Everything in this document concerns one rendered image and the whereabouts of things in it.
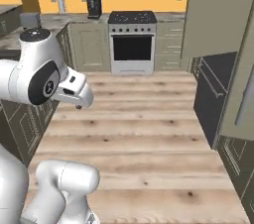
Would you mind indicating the olive lower cabinet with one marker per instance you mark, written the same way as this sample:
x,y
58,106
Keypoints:
x,y
238,168

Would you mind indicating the olive tall cabinet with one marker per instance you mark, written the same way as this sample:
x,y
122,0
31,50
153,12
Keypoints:
x,y
215,13

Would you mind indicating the silver stove with oven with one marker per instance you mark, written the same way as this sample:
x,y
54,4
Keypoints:
x,y
132,49

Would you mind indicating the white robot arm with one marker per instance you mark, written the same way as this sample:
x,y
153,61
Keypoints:
x,y
33,69

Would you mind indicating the white paper towel roll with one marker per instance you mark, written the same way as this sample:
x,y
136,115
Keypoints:
x,y
61,3

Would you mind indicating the olive base cabinet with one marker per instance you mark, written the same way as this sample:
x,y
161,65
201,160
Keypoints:
x,y
90,48

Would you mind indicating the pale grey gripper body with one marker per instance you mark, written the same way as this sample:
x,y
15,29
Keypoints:
x,y
81,97

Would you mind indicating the dark dishwasher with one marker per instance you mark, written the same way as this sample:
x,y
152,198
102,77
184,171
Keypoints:
x,y
211,95

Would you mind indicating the olive counter cabinet run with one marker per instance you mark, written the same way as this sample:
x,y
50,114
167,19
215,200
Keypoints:
x,y
23,125

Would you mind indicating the black coffee machine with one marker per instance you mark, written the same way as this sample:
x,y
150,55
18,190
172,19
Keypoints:
x,y
94,5

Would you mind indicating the olive drawer cabinet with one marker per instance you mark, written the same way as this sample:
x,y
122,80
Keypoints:
x,y
168,46

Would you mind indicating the olive cabinet door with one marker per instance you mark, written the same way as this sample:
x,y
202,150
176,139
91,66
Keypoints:
x,y
236,69

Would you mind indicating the grey toaster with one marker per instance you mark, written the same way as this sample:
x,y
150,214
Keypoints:
x,y
30,20

